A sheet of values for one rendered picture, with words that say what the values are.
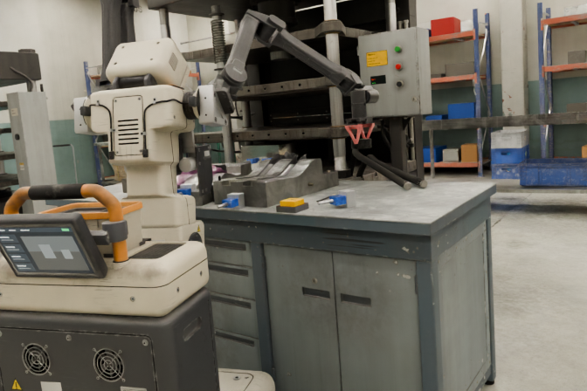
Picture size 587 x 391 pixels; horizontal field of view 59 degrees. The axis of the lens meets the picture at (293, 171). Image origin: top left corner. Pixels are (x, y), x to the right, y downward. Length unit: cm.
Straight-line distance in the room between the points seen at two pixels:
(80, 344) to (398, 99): 172
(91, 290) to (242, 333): 90
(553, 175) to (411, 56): 311
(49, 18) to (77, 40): 58
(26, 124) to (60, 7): 437
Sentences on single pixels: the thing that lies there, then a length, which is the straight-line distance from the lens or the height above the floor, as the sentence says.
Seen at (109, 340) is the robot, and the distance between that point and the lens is 134.
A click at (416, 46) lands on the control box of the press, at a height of 138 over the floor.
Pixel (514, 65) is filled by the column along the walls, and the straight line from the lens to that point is 806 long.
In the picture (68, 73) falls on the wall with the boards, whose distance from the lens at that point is 1003.
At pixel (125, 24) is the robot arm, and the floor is 149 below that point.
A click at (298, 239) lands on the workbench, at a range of 176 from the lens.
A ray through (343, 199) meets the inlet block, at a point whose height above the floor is 83.
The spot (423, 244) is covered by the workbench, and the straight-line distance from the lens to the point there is 155.
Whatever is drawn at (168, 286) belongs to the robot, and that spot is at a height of 76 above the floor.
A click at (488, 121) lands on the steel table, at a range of 518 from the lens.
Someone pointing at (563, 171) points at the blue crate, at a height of 40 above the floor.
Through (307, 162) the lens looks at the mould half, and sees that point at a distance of 206.
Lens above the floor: 113
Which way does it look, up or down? 7 degrees down
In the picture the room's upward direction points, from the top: 4 degrees counter-clockwise
